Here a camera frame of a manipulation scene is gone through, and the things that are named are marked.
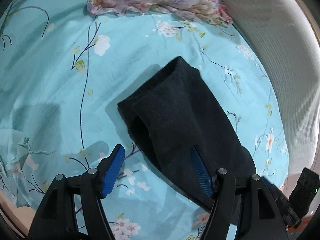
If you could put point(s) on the teal floral bed sheet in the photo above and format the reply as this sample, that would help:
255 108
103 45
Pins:
63 73

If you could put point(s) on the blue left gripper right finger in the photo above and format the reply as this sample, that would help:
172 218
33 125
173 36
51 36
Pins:
206 180

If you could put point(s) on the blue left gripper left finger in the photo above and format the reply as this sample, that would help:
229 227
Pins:
108 171

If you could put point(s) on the black pants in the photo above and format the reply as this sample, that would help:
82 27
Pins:
174 111

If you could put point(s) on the white striped headboard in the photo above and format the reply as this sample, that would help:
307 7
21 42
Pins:
285 37

